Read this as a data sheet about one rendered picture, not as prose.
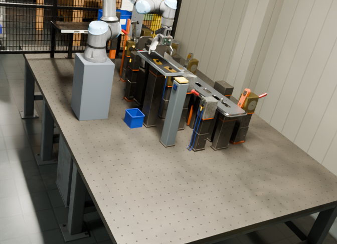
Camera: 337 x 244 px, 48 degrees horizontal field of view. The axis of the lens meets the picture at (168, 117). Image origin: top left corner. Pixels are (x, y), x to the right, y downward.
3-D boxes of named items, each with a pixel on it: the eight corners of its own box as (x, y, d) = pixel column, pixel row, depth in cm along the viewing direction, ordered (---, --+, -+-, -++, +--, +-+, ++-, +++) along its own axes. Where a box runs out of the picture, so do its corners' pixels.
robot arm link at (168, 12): (167, -4, 226) (179, 0, 223) (163, 14, 231) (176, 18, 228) (161, -3, 219) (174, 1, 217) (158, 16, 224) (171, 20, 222)
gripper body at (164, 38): (160, 46, 228) (163, 26, 223) (155, 41, 235) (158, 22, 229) (171, 46, 231) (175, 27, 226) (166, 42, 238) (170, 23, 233)
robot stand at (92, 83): (78, 121, 248) (84, 64, 230) (70, 106, 263) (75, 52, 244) (107, 118, 258) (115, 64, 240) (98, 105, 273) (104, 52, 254)
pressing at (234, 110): (252, 114, 241) (253, 112, 241) (226, 118, 229) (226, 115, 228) (147, 39, 338) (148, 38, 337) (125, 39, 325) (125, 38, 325)
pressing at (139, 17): (140, 36, 338) (146, -2, 323) (128, 36, 332) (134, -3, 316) (139, 36, 339) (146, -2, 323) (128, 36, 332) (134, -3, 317)
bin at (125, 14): (134, 29, 344) (136, 15, 338) (106, 29, 325) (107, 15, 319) (124, 23, 355) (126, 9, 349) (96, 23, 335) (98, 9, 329)
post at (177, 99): (174, 145, 244) (189, 84, 224) (165, 147, 240) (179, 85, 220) (168, 139, 250) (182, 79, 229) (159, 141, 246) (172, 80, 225)
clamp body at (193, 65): (192, 100, 313) (202, 61, 297) (181, 101, 307) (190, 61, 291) (188, 97, 318) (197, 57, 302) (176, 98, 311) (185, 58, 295)
